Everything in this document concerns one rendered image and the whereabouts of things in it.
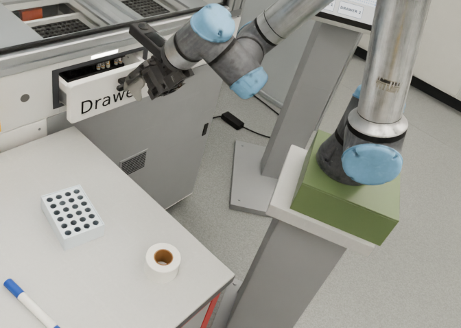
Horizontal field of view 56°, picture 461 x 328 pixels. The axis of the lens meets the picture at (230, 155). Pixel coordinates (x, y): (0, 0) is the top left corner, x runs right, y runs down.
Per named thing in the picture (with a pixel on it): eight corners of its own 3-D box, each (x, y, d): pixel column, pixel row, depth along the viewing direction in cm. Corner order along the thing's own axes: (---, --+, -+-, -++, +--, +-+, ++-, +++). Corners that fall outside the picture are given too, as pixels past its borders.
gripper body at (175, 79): (149, 101, 99) (176, 80, 90) (131, 68, 98) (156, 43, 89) (173, 92, 104) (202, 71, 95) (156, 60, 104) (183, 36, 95)
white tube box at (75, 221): (103, 235, 91) (105, 224, 88) (64, 251, 86) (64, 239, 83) (79, 195, 97) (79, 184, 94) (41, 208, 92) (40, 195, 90)
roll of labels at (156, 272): (136, 270, 86) (138, 259, 84) (157, 248, 91) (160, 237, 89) (164, 290, 85) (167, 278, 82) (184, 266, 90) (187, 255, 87)
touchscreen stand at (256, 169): (317, 227, 214) (424, 42, 149) (228, 208, 209) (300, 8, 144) (309, 161, 252) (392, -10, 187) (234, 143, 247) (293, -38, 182)
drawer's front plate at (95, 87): (160, 91, 124) (165, 57, 117) (70, 124, 105) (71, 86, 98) (156, 88, 125) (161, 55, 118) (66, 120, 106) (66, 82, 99)
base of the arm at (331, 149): (374, 160, 117) (392, 132, 111) (367, 194, 106) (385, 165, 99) (322, 137, 119) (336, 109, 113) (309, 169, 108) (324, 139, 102)
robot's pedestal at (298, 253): (297, 307, 177) (383, 178, 129) (281, 378, 154) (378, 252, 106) (230, 278, 180) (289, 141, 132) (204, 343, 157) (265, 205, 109)
